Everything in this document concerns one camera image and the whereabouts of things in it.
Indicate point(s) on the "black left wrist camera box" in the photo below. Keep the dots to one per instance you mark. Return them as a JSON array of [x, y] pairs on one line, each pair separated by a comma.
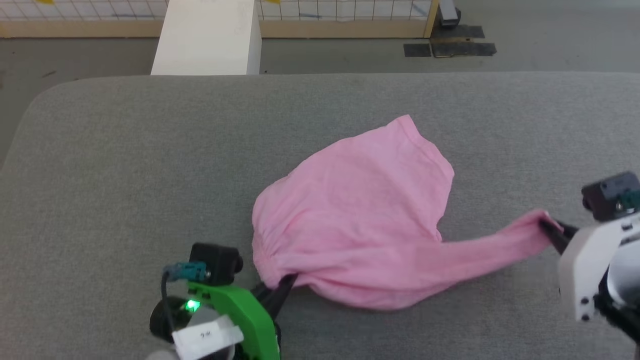
[[217, 262]]

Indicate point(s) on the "white paper label tag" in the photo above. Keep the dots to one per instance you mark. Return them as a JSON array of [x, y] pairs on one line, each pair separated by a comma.
[[207, 337]]

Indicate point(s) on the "grey panel foot bracket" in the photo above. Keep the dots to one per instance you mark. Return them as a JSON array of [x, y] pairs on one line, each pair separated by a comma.
[[448, 12]]

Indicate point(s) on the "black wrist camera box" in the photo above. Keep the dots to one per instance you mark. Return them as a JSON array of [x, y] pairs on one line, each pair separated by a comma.
[[610, 195], [217, 262]]

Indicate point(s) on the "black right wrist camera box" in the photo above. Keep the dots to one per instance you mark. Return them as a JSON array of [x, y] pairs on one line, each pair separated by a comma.
[[610, 195]]

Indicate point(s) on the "white rectangular box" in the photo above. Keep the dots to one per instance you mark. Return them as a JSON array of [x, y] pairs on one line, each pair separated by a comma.
[[207, 37]]

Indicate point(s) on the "grey fabric sofa cushion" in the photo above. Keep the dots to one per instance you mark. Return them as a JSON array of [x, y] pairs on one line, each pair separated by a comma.
[[125, 175]]

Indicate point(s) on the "large black floor mat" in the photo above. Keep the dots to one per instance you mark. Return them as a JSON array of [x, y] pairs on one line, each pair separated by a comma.
[[462, 42]]

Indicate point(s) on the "pink t-shirt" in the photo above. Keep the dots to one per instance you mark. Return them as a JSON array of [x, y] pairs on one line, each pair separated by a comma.
[[360, 215]]

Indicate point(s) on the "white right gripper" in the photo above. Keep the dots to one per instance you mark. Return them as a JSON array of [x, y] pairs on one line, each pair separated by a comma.
[[582, 265]]

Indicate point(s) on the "small black floor mat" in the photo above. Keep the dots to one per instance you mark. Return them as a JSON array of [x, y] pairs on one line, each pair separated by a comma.
[[417, 50]]

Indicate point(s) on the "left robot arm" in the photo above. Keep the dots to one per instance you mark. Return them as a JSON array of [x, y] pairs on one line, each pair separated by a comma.
[[167, 320]]

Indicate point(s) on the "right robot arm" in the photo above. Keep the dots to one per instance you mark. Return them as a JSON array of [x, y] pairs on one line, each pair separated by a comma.
[[622, 285]]

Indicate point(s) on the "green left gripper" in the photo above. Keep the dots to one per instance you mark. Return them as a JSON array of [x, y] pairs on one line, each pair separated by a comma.
[[247, 315]]

